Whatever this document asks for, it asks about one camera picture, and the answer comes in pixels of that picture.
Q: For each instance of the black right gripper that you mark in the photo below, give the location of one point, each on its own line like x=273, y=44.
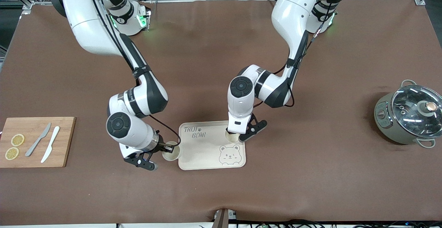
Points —
x=162, y=146

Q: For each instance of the white IKEA cup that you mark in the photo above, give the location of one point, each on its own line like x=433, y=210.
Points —
x=232, y=138
x=171, y=155

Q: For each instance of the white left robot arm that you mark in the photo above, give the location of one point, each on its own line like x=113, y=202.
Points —
x=293, y=13

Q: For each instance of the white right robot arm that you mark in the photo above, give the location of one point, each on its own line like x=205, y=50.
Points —
x=89, y=24

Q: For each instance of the cream bear print tray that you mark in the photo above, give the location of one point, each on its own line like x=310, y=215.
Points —
x=207, y=155

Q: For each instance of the white plastic knife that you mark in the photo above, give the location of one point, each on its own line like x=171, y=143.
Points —
x=51, y=141

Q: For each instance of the grey plastic knife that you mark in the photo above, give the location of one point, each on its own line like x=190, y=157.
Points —
x=38, y=140

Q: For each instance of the wooden cutting board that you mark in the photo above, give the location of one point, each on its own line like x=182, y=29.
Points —
x=34, y=160

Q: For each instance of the brown table mat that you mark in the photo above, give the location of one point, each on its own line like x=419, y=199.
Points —
x=345, y=65

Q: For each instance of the lemon slice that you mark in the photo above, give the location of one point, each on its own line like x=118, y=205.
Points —
x=12, y=153
x=17, y=140

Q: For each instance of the green electric cooking pot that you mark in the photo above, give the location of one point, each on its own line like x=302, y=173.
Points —
x=386, y=124

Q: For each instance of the glass pot lid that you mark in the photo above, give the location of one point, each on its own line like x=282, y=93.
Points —
x=411, y=107

